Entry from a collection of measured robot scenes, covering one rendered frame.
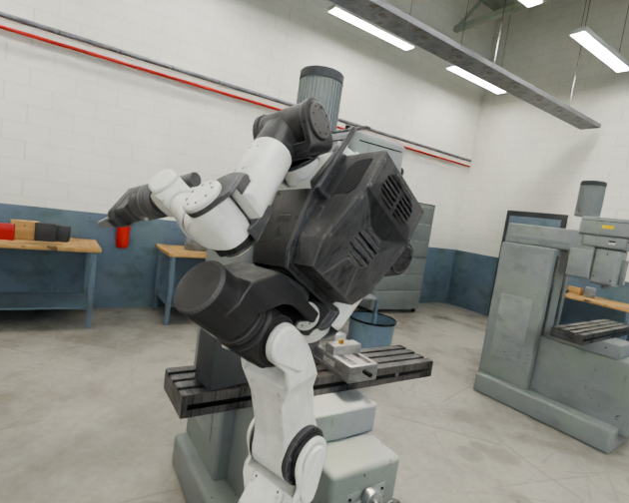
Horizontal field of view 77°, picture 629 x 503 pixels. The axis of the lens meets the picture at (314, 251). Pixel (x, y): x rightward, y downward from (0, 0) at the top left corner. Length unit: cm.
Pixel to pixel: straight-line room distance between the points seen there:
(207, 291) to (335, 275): 26
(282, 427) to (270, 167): 58
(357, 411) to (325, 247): 102
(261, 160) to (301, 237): 17
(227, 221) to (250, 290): 14
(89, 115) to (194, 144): 125
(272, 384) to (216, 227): 40
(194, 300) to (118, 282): 500
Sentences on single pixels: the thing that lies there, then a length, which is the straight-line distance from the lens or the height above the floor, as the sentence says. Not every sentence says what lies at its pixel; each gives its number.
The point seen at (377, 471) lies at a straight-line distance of 163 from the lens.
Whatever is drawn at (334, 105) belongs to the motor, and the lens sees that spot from 187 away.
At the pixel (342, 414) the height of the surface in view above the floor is 84.
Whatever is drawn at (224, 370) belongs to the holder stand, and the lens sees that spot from 146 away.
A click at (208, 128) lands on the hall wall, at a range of 587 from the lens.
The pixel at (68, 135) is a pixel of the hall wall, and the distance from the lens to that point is 556.
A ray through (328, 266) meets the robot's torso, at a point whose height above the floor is 148.
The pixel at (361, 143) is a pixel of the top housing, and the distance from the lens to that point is 145.
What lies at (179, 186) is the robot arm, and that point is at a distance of 89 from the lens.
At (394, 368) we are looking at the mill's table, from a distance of 195.
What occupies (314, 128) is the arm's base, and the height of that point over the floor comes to 175.
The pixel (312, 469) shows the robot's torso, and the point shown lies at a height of 98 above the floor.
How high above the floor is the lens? 159
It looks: 6 degrees down
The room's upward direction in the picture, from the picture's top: 8 degrees clockwise
